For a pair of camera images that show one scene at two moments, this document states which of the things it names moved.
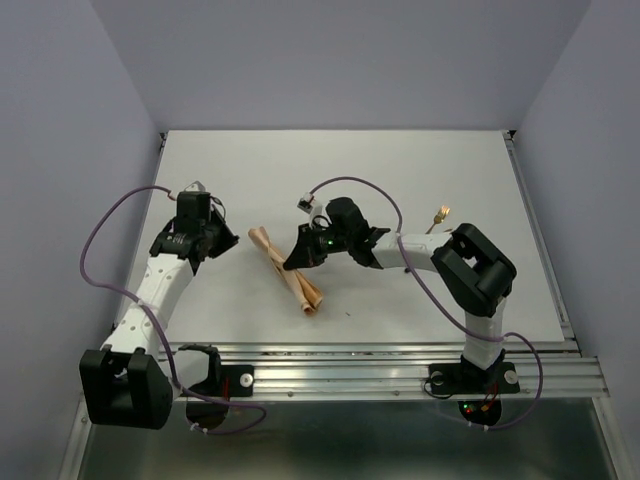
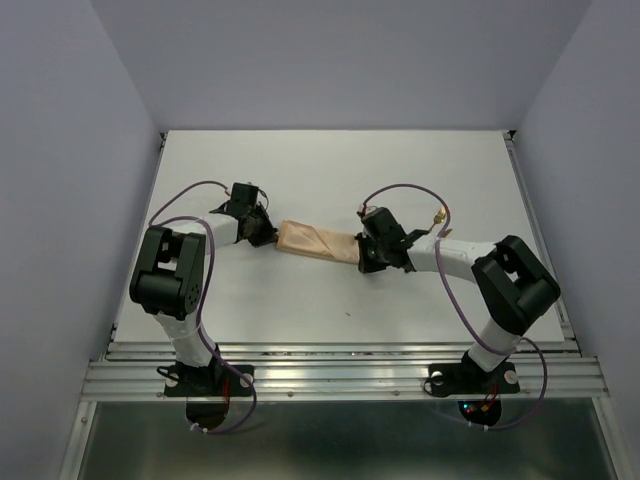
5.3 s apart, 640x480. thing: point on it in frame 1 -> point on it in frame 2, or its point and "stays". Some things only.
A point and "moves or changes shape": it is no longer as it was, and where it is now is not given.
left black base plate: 228,380 stays
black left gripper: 228,239 -> 268,234
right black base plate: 469,379 stays
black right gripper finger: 310,249 -> 370,258
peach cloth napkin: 305,292 moves or changes shape
